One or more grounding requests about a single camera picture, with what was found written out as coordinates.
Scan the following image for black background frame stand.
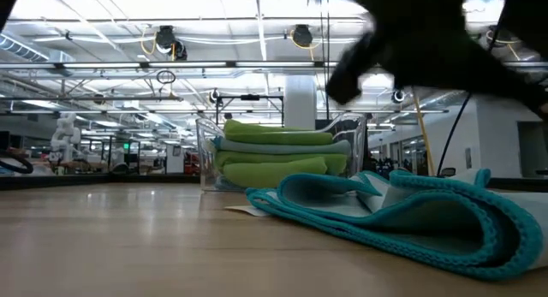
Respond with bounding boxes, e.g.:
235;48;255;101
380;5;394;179
215;93;285;128

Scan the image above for black looped cable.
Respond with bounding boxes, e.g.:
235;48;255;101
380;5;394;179
0;149;35;175

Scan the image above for clear plastic bin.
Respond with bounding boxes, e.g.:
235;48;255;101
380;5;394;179
194;111;368;193

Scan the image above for green microfiber towel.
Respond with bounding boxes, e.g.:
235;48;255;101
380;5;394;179
212;150;349;177
221;156;330;190
222;118;336;146

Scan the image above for black hanging cable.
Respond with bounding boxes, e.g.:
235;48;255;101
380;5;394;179
318;0;331;122

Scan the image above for white paper towel tag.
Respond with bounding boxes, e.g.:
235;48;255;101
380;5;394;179
223;204;274;218

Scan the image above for dark wall window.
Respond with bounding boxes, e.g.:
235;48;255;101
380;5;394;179
515;121;548;178

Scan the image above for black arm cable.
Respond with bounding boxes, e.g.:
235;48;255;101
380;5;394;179
435;91;473;177

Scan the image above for overhead LED light bar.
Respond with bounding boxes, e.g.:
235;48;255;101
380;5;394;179
0;60;548;71

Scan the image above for white robot figure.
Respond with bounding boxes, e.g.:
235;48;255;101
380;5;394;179
50;112;82;161

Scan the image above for yellow hanging cable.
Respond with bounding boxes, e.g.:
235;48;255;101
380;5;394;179
411;91;436;177

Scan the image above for light blue microfiber towel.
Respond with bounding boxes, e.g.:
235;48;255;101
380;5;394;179
212;175;243;192
211;135;353;157
245;167;548;283

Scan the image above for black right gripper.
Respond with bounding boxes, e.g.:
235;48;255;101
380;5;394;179
307;0;548;118

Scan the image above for white square column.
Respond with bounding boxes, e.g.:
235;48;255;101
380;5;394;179
283;75;319;131

